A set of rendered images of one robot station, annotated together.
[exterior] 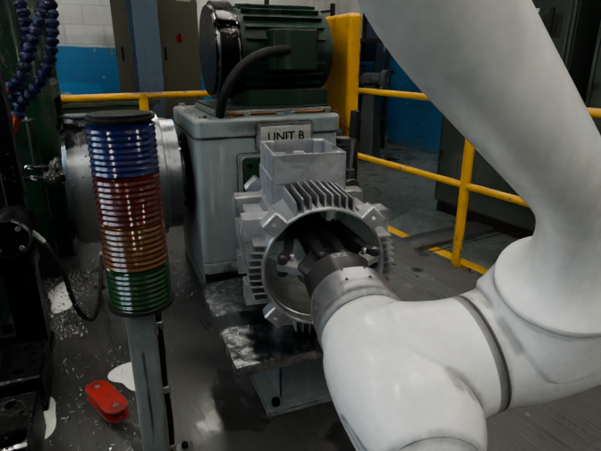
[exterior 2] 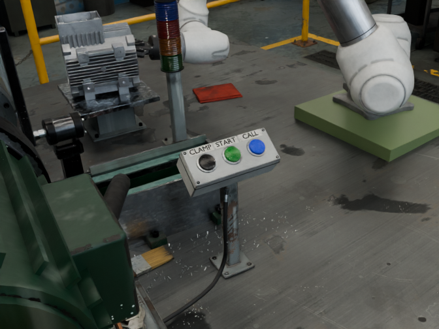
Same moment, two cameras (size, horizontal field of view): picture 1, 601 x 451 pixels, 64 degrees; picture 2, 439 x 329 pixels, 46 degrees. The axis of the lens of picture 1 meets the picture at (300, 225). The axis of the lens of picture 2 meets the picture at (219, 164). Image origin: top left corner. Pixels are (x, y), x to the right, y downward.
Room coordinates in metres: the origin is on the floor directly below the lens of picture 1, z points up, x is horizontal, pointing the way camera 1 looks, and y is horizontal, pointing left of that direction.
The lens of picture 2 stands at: (0.44, 1.49, 1.52)
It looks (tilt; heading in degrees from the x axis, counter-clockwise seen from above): 31 degrees down; 265
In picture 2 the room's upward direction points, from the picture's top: 3 degrees counter-clockwise
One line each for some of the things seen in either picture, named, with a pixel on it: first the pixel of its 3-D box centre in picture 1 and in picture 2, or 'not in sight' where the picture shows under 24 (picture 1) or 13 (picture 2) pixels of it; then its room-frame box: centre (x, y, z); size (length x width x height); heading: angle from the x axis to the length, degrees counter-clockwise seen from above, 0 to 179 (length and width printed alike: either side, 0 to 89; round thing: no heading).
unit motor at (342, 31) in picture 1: (283, 111); not in sight; (1.03, 0.04, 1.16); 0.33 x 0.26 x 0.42; 112
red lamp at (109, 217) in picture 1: (129, 194); (168, 27); (0.44, 0.16, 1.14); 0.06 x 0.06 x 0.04
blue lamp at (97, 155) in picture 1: (122, 147); (166, 9); (0.44, 0.16, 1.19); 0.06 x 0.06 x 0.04
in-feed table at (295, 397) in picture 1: (303, 336); (109, 108); (0.64, 0.00, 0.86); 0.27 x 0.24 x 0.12; 112
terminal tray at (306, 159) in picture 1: (300, 170); (80, 29); (0.69, 0.00, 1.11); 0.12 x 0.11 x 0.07; 13
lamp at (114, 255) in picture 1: (134, 239); (170, 44); (0.44, 0.16, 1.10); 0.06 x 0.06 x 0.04
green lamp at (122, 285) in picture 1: (139, 281); (171, 60); (0.44, 0.16, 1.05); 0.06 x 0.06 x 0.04
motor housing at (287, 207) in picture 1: (306, 240); (99, 59); (0.65, -0.01, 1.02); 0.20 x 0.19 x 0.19; 13
